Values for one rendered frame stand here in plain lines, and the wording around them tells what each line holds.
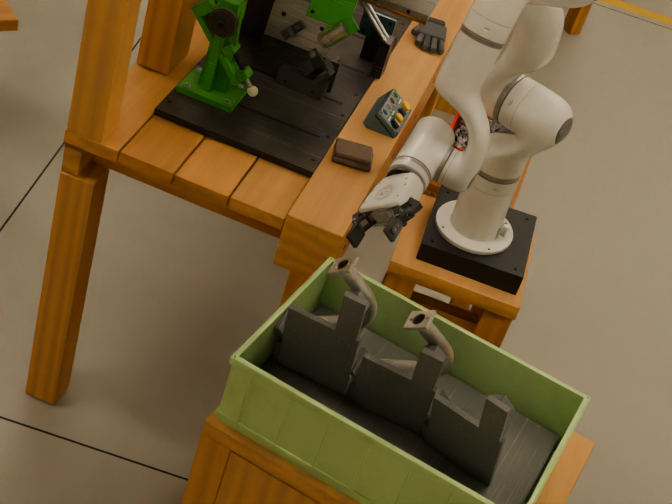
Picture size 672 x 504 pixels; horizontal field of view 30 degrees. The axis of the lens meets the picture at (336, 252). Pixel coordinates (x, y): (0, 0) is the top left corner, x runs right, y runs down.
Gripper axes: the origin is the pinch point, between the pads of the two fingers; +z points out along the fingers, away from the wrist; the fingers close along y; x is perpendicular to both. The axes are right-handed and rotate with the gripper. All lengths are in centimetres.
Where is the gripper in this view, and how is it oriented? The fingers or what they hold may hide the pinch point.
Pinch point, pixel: (371, 236)
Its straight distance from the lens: 235.1
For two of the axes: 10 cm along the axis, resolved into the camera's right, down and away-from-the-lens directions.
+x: 5.3, 7.2, 4.5
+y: 7.3, -1.2, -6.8
